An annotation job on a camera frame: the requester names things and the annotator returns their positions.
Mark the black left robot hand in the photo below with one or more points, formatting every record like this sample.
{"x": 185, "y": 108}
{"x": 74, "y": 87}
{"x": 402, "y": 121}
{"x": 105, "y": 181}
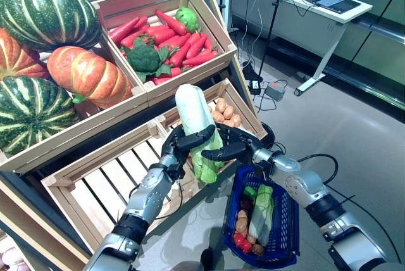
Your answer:
{"x": 177, "y": 149}

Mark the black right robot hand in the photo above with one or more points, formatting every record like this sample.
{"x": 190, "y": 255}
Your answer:
{"x": 237, "y": 150}

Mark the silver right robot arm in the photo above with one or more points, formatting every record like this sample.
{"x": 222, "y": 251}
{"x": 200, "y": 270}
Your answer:
{"x": 300, "y": 182}

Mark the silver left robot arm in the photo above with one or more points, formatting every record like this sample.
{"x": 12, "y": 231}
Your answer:
{"x": 148, "y": 195}

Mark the blue plastic shopping basket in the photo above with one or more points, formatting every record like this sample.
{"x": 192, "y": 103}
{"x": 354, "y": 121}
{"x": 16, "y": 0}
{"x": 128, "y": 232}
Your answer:
{"x": 284, "y": 220}

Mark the brown potato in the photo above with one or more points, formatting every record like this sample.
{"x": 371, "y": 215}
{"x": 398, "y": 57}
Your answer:
{"x": 221, "y": 104}
{"x": 243, "y": 215}
{"x": 257, "y": 249}
{"x": 217, "y": 116}
{"x": 242, "y": 226}
{"x": 228, "y": 111}

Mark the green bell pepper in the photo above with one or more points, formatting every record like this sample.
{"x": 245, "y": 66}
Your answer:
{"x": 250, "y": 192}

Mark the black power adapter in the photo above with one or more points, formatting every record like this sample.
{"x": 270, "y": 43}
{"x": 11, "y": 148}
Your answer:
{"x": 254, "y": 86}

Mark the grey power box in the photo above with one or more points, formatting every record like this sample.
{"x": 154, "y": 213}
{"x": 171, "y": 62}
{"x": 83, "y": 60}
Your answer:
{"x": 275, "y": 92}

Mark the red bell pepper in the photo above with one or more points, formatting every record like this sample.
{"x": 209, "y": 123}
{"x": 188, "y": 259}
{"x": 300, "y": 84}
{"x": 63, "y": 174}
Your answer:
{"x": 242, "y": 241}

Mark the red orange carrot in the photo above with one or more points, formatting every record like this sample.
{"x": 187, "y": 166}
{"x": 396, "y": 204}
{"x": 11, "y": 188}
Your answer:
{"x": 171, "y": 22}
{"x": 199, "y": 59}
{"x": 196, "y": 46}
{"x": 183, "y": 51}
{"x": 123, "y": 30}

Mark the dark green broccoli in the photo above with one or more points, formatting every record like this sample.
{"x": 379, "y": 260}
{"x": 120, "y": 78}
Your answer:
{"x": 144, "y": 59}

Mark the wide wooden pumpkin crate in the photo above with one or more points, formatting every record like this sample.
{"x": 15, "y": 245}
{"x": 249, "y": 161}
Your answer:
{"x": 79, "y": 130}

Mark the oblong orange pumpkin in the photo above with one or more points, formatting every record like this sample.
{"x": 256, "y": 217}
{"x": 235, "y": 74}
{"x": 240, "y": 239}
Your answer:
{"x": 88, "y": 74}

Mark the black tripod stand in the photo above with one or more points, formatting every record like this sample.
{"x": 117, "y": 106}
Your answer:
{"x": 271, "y": 30}

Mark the small light green lettuce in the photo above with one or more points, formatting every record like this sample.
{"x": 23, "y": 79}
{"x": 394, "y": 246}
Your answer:
{"x": 187, "y": 17}

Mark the green striped pumpkin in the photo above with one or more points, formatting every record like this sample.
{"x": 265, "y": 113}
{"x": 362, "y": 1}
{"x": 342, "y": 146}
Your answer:
{"x": 28, "y": 112}
{"x": 47, "y": 14}

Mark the white desk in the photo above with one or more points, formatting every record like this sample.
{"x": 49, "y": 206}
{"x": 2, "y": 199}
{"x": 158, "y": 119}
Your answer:
{"x": 303, "y": 6}

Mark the large orange pumpkin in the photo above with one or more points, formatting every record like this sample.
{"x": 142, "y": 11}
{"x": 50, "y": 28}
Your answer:
{"x": 19, "y": 59}

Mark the wooden display shelf frame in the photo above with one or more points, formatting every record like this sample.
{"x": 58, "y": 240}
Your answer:
{"x": 41, "y": 233}

